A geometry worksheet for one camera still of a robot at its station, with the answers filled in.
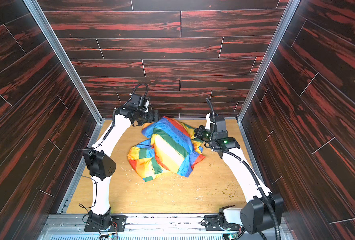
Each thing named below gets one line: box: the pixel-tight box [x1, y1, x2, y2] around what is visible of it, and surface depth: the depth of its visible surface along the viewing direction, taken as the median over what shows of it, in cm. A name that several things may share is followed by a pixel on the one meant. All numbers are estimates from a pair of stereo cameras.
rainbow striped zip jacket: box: [127, 116, 206, 182], surface depth 92 cm
